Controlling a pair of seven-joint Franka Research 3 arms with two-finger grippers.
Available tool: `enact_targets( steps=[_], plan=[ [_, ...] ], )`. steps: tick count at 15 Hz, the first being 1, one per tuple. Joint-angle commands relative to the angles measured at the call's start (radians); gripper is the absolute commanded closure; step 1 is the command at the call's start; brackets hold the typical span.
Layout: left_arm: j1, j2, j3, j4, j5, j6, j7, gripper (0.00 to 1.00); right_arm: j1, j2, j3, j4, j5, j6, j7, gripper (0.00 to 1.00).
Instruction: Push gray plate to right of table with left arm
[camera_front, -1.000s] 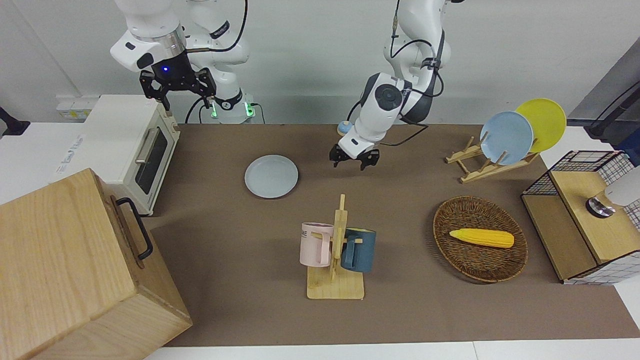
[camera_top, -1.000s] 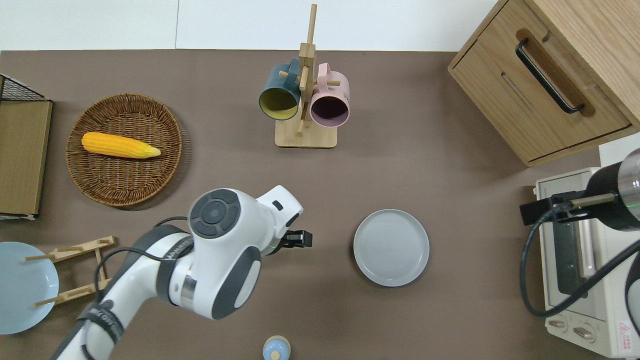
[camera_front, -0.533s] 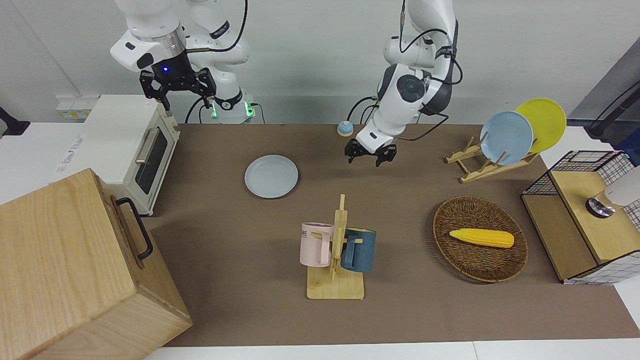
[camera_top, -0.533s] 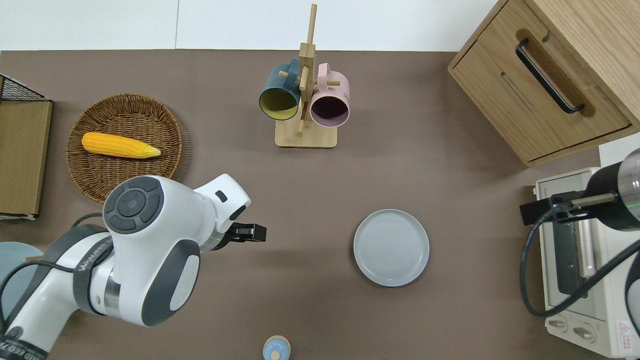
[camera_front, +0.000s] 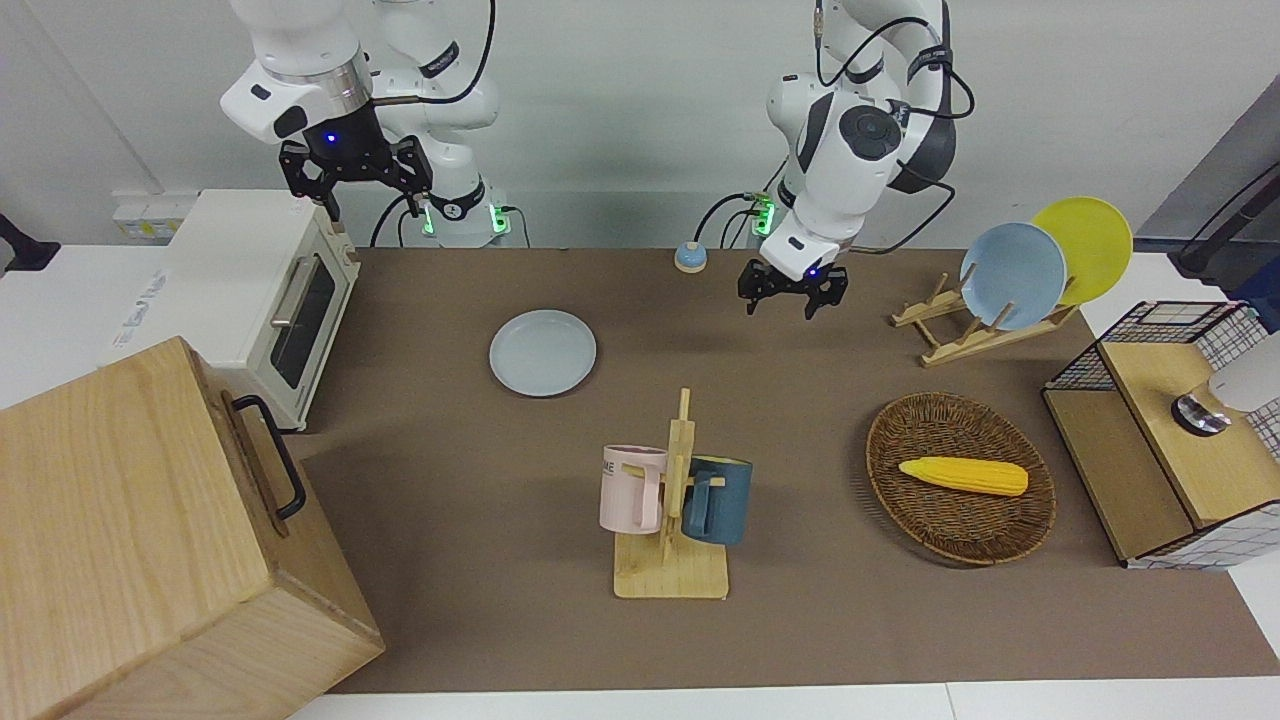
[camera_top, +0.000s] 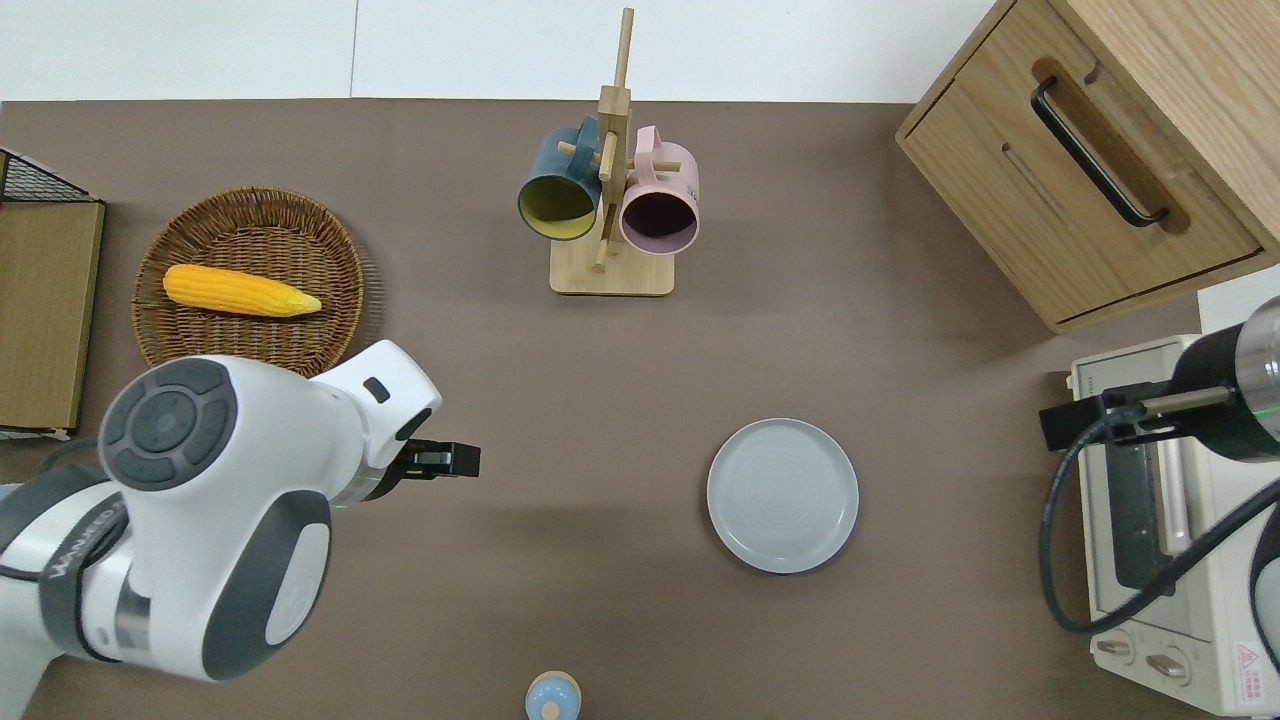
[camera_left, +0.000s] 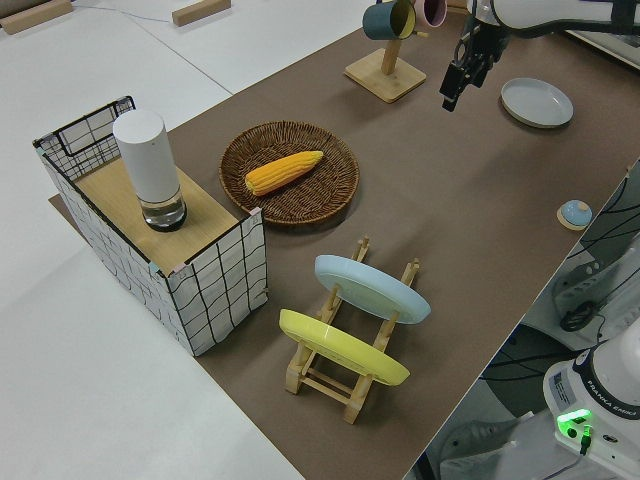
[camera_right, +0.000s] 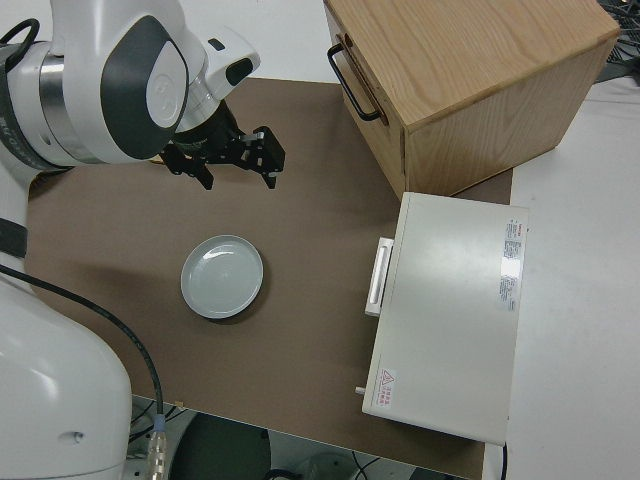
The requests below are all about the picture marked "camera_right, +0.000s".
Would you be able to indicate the large wooden box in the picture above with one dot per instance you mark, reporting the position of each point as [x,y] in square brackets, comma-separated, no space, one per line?
[475,75]

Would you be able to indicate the brown table mat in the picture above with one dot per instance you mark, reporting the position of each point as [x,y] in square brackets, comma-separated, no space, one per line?
[310,225]

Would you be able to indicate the white Franka arm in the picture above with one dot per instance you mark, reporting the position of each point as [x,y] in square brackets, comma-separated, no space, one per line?
[75,75]

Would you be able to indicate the gray plate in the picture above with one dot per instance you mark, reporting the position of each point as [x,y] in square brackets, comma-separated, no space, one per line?
[222,277]

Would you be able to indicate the white toaster oven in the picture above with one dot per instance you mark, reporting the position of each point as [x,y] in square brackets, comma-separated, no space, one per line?
[450,320]

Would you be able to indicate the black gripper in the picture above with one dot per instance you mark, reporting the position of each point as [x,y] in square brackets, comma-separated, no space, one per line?
[220,142]

